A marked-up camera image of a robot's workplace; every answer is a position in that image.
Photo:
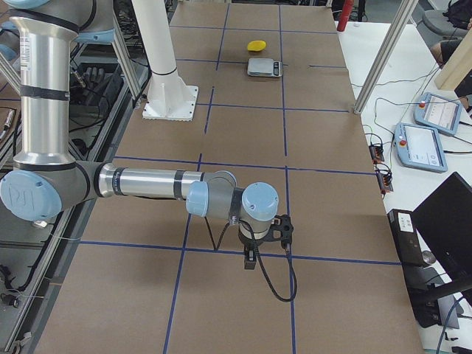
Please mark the black monitor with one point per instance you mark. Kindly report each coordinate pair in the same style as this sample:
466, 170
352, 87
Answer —
443, 220

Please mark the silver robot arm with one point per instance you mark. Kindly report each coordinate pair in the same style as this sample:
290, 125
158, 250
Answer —
47, 179

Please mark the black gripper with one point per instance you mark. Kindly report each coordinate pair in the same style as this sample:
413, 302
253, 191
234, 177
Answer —
251, 244

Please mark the far blue teach pendant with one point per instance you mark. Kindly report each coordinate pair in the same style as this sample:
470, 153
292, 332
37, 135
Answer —
438, 112

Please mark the near orange circuit board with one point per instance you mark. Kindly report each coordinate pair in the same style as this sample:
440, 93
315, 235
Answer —
384, 177

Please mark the near blue teach pendant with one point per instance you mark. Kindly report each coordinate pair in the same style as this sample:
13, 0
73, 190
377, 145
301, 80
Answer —
419, 147

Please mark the far orange circuit board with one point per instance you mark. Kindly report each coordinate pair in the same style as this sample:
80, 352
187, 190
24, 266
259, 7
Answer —
376, 149

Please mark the orange circuit board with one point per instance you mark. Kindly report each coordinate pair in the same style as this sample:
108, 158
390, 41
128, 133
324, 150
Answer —
384, 177
376, 149

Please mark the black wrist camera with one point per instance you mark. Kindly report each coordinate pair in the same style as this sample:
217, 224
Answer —
282, 230

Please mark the yellow mango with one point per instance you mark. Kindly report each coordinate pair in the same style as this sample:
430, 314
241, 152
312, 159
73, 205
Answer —
256, 46

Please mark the blue teach pendant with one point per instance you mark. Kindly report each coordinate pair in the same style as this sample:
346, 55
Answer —
438, 112
419, 147

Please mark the white camera post with base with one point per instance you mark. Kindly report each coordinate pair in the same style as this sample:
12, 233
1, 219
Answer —
168, 96

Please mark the red bottle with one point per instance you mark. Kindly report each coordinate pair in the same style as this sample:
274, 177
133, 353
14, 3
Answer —
345, 15

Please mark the silver digital kitchen scale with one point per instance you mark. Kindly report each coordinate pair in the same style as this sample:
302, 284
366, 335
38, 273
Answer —
264, 67

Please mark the aluminium frame post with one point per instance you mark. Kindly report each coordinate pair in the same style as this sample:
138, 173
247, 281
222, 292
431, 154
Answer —
393, 34

